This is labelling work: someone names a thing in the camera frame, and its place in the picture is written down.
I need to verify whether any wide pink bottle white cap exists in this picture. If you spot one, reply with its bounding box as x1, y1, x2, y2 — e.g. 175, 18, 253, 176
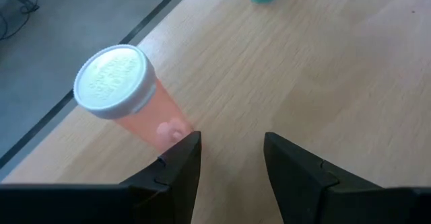
73, 44, 195, 153

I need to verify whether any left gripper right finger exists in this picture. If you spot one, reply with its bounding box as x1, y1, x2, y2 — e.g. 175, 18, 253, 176
264, 132, 381, 224

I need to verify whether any black floor cable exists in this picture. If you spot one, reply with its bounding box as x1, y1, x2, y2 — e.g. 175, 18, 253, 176
0, 0, 40, 42

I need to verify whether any wooden shelf black metal frame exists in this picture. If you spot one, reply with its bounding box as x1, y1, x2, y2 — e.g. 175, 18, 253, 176
1, 0, 431, 224

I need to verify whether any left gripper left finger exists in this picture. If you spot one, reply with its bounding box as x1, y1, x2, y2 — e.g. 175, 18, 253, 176
119, 131, 202, 224

